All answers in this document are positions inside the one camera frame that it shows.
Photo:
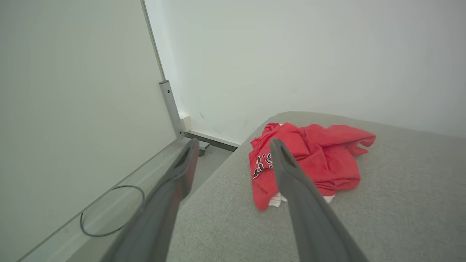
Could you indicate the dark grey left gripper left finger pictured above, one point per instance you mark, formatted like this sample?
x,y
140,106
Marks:
x,y
153,222

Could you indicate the white wall box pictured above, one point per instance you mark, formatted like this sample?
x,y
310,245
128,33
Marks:
x,y
186,123

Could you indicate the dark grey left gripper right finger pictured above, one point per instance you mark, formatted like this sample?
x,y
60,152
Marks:
x,y
313,218

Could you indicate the red garment with white stripes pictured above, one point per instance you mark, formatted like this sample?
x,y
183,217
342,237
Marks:
x,y
327,160

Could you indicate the grey metal post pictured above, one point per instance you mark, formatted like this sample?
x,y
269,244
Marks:
x,y
171,105

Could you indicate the white partition panel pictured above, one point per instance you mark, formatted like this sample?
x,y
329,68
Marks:
x,y
72,109

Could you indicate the white and dark baseboard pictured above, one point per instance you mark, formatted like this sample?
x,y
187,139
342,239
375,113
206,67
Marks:
x,y
213,140

